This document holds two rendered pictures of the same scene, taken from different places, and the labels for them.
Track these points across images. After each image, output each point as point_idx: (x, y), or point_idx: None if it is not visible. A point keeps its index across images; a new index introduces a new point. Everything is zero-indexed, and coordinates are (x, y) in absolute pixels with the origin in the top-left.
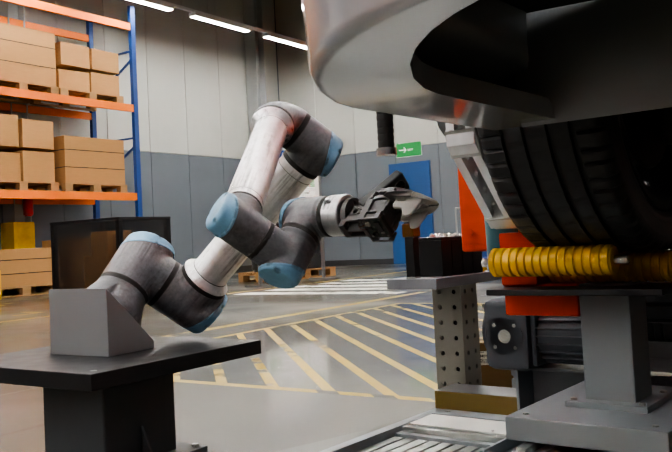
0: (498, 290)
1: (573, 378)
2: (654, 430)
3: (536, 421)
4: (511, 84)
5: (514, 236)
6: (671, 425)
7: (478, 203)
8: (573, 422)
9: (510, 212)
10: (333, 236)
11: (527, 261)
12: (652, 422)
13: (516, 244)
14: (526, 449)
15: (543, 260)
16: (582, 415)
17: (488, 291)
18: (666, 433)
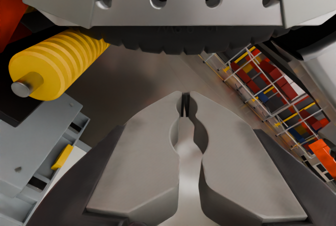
0: (34, 109)
1: None
2: (79, 109)
3: (40, 164)
4: (325, 25)
5: None
6: (68, 97)
7: (139, 25)
8: (56, 141)
9: (171, 54)
10: None
11: (89, 65)
12: (60, 101)
13: (7, 7)
14: (46, 183)
15: (97, 57)
16: (33, 129)
17: (21, 121)
18: (82, 106)
